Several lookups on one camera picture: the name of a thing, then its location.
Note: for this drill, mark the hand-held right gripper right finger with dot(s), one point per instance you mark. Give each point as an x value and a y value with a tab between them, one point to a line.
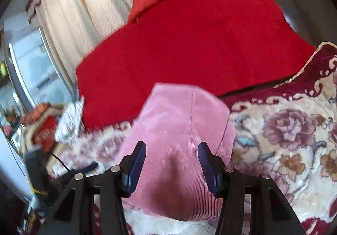
210	172

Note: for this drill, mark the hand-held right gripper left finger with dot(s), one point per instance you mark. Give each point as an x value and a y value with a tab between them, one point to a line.
135	169

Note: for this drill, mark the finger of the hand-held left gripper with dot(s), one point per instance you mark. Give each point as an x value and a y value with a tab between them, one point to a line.
88	167

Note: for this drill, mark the white patterned folded cloth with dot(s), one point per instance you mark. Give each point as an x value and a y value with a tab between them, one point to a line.
68	124

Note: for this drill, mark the orange patterned cloth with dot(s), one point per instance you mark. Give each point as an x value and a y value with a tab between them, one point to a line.
39	110

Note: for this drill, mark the floral plush blanket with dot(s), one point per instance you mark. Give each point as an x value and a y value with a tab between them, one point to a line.
289	132

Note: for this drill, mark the white appliance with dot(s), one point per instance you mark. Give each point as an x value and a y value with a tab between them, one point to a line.
34	66

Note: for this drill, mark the red blanket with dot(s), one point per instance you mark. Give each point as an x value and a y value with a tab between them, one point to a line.
184	53

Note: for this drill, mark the beige curtain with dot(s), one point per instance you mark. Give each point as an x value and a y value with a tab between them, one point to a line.
87	14

